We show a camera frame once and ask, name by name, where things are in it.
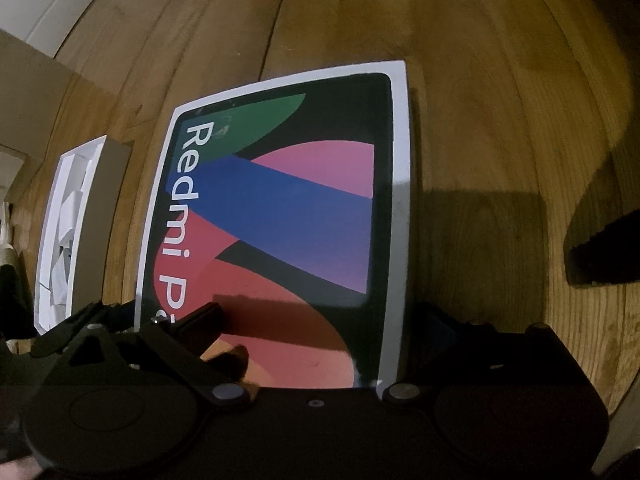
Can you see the wooden desktop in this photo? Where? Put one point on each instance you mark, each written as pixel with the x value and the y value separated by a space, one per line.
pixel 475 110

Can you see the open white box tray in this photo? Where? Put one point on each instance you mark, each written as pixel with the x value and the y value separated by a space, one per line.
pixel 70 230

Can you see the white door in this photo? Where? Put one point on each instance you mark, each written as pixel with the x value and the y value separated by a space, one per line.
pixel 45 0

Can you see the brown cardboard box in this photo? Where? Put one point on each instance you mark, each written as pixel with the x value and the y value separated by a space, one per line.
pixel 25 90

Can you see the colourful tablet box lid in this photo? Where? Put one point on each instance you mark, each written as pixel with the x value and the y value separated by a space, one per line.
pixel 300 210

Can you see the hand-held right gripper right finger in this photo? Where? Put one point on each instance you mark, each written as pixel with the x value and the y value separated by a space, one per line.
pixel 440 332

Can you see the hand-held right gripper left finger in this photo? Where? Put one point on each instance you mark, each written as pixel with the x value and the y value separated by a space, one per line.
pixel 197 327

